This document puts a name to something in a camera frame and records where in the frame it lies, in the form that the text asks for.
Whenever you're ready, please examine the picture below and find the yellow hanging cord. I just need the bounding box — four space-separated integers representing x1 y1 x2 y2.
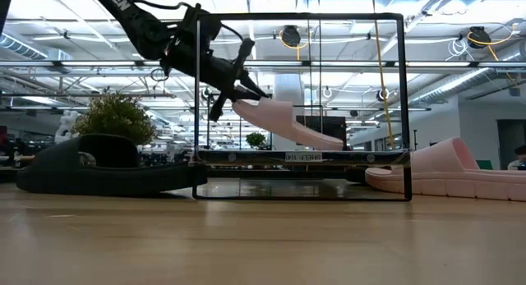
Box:
371 0 396 150

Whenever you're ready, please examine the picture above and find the dark monitor screen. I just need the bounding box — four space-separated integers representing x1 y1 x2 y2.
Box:
295 115 348 151

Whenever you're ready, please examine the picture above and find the white robot figure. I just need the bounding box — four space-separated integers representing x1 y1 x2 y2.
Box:
54 109 81 145

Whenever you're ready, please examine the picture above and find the green potted plant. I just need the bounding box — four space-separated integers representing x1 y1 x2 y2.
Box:
72 94 158 146

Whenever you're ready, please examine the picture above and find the black wire frame glass shelf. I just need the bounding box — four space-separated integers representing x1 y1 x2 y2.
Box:
191 12 413 203

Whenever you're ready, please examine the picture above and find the person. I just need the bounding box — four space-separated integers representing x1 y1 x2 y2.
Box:
507 144 526 171

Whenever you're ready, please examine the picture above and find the small green background plant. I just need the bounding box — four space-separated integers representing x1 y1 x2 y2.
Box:
245 131 267 150

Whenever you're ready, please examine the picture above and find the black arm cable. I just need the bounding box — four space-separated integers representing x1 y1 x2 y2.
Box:
130 0 194 11

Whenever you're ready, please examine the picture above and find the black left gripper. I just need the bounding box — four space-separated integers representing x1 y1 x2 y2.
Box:
164 38 270 122

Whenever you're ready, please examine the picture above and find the black ceiling cable reel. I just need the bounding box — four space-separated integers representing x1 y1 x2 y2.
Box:
280 25 302 48
468 25 492 50

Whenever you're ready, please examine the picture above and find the silver ventilation duct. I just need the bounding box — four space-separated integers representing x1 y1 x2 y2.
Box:
0 32 51 61
410 40 526 104

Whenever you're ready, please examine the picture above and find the pink foam slide sandal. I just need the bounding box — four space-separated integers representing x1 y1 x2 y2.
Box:
364 136 526 203
232 98 345 152

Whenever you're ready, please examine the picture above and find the black looped hanging cable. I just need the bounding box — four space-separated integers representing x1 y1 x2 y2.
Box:
150 67 169 83

